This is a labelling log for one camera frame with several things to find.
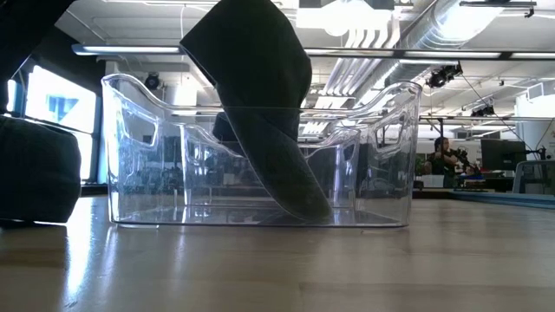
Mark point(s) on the round black device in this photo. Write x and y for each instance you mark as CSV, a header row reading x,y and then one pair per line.
x,y
152,81

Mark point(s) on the person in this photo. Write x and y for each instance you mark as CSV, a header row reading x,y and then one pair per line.
x,y
442,162

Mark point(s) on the black monitor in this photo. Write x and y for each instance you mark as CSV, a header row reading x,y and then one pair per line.
x,y
503,154

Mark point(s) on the black overhead camera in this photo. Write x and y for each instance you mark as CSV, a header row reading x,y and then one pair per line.
x,y
442,76
482,112

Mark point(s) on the grey-green cap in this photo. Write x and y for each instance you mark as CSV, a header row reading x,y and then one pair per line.
x,y
260,130

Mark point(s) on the black aluminium frame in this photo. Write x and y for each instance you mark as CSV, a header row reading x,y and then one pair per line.
x,y
433,54

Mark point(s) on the dark grey desk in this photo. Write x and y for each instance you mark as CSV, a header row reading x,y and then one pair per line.
x,y
93,190

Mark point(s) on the grey mesh chair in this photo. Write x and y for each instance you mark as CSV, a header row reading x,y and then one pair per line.
x,y
535,177

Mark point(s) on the clear plastic bin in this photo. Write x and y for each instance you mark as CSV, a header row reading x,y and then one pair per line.
x,y
195,173
390,173

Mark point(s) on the dark green cap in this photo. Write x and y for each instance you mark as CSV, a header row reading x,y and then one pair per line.
x,y
39,173

